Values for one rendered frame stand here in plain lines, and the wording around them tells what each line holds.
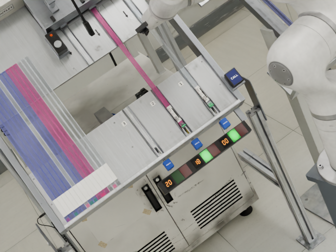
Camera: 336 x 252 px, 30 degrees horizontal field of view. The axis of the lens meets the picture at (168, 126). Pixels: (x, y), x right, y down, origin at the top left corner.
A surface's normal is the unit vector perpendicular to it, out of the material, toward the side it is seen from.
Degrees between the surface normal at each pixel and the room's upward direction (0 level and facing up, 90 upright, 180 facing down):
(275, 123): 0
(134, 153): 48
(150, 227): 90
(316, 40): 53
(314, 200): 0
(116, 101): 0
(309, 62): 73
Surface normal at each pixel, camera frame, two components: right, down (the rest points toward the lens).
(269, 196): -0.41, -0.75
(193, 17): 0.43, 0.34
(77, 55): 0.04, -0.25
